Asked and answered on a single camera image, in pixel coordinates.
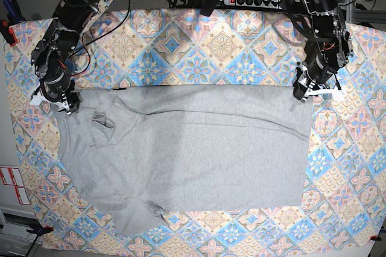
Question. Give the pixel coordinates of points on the black orange clamp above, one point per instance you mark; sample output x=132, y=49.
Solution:
x=14, y=16
x=38, y=230

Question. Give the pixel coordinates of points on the white power strip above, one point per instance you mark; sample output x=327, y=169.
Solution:
x=253, y=3

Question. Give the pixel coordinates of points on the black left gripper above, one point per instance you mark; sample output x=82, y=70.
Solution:
x=313, y=76

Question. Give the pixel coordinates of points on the red white labels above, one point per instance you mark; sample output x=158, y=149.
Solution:
x=11, y=176

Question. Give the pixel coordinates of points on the black orange clamp bottom left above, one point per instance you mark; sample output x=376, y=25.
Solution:
x=38, y=230

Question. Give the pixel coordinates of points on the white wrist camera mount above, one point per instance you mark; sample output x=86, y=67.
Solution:
x=337, y=94
x=39, y=96

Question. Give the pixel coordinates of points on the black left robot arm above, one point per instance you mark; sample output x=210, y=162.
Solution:
x=327, y=48

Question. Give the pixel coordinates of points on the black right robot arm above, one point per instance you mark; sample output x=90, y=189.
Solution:
x=64, y=37

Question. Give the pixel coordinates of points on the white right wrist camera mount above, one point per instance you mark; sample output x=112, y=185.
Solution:
x=39, y=96

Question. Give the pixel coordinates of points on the black orange clamp top left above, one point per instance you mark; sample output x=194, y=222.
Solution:
x=14, y=16

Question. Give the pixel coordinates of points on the grey T-shirt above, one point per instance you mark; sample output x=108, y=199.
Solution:
x=140, y=153

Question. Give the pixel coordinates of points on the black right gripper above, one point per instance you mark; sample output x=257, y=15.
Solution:
x=63, y=85

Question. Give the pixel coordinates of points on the patterned colourful tablecloth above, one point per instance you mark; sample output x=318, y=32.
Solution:
x=343, y=204

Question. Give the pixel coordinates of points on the black centre post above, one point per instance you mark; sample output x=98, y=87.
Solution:
x=211, y=0

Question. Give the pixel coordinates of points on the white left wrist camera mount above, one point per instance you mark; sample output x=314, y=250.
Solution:
x=337, y=94

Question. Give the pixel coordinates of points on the orange clamp bottom right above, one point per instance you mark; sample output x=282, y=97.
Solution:
x=376, y=238

